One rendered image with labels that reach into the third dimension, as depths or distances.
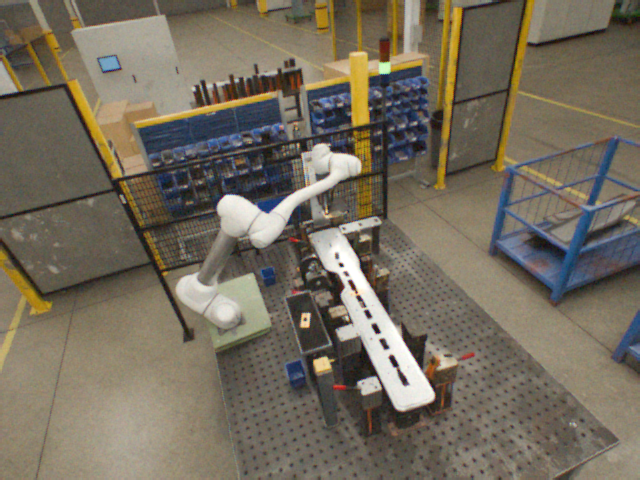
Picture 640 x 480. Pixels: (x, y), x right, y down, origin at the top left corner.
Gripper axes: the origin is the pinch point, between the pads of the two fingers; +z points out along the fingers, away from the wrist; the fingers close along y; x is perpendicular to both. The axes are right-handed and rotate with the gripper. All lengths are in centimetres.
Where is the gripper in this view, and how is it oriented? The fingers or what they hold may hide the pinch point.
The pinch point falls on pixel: (326, 209)
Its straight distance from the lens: 234.0
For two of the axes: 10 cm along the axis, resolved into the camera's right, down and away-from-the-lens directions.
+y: 9.5, -2.5, 1.6
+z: 1.1, 8.0, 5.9
